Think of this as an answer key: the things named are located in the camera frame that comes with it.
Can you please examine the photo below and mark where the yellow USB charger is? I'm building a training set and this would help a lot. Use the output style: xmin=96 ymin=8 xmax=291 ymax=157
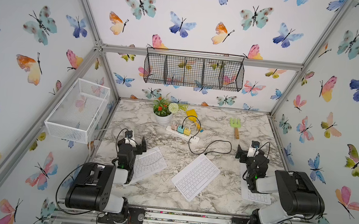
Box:
xmin=183 ymin=128 xmax=191 ymax=136

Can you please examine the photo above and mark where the white power strip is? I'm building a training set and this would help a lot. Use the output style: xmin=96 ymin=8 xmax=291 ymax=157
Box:
xmin=166 ymin=126 xmax=200 ymax=144

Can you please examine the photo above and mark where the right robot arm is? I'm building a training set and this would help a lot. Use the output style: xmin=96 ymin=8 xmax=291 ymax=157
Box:
xmin=231 ymin=147 xmax=325 ymax=224

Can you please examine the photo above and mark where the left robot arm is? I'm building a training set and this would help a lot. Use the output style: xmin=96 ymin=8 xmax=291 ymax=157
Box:
xmin=65 ymin=138 xmax=147 ymax=224

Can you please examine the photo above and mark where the left white keyboard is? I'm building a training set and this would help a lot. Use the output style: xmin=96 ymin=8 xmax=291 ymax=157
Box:
xmin=129 ymin=147 xmax=167 ymax=184

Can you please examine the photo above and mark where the white keyboard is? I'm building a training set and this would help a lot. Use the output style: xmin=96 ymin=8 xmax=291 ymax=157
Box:
xmin=240 ymin=163 xmax=271 ymax=205
xmin=171 ymin=154 xmax=220 ymax=202
xmin=129 ymin=147 xmax=167 ymax=184

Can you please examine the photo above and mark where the right white keyboard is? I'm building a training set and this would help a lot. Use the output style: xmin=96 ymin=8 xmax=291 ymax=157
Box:
xmin=240 ymin=163 xmax=271 ymax=205

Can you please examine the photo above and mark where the middle white keyboard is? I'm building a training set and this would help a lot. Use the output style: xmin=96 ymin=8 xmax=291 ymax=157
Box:
xmin=171 ymin=154 xmax=220 ymax=202

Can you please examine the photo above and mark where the potted plant white pot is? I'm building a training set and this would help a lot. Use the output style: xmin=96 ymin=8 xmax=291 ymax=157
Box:
xmin=153 ymin=96 xmax=188 ymax=127

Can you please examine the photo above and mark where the teal USB charger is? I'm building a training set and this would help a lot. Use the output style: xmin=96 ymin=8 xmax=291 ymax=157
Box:
xmin=177 ymin=125 xmax=184 ymax=134

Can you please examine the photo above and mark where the white mesh wall basket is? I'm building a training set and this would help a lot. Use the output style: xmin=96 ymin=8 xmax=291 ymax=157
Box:
xmin=44 ymin=78 xmax=111 ymax=144

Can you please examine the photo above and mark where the black cable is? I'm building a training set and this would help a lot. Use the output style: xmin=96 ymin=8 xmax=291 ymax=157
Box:
xmin=178 ymin=114 xmax=235 ymax=160

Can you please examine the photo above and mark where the black wire wall basket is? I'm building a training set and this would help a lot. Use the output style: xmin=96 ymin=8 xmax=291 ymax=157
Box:
xmin=142 ymin=47 xmax=245 ymax=92

